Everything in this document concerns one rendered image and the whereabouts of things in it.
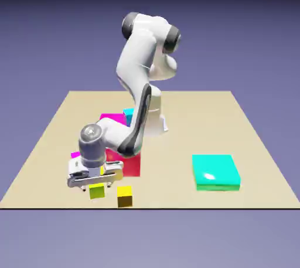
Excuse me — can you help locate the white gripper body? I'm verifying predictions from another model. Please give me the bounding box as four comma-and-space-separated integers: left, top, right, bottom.
67, 157, 124, 188

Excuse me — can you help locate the small lime cube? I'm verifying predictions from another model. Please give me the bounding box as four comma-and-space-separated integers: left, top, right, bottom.
88, 182, 105, 200

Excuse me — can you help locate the small yellow cube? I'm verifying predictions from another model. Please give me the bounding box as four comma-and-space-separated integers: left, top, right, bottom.
117, 185, 134, 208

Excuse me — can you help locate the small cyan cube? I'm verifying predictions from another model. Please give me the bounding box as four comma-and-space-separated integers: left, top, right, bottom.
122, 108, 135, 128

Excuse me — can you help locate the large pink box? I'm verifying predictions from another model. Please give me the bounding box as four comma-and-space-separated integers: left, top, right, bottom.
100, 113, 142, 178

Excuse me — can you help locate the large turquoise box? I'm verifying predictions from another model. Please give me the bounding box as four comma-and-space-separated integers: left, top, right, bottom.
192, 154, 241, 192

